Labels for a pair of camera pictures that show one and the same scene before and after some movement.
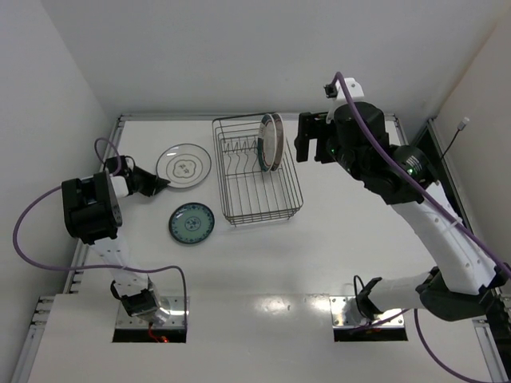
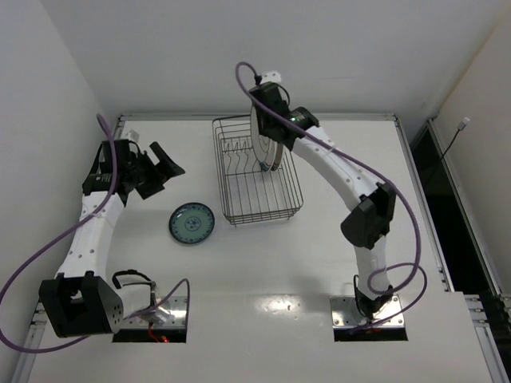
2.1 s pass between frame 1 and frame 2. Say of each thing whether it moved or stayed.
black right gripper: moved
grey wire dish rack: stayed
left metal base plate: stayed
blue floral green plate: stayed
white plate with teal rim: moved
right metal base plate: stayed
